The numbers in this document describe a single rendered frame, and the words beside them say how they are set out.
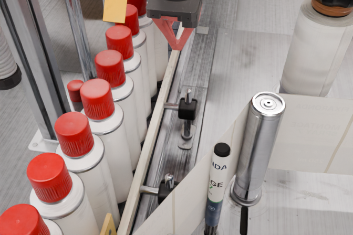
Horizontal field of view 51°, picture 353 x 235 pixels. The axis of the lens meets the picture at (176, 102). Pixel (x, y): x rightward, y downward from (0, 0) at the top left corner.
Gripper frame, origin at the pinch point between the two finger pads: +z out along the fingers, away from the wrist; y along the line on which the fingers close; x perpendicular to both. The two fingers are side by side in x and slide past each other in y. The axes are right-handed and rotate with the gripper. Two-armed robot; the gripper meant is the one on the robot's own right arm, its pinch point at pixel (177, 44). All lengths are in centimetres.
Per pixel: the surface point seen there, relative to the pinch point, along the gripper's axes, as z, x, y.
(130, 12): -7.1, 5.8, -3.2
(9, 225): -7.5, 7.6, -34.0
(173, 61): 10.1, 2.1, 8.0
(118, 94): -3.2, 4.8, -14.8
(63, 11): 19, 36, 34
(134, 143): 6.9, 3.8, -14.3
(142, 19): -3.2, 5.4, 1.3
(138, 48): -2.1, 4.8, -4.3
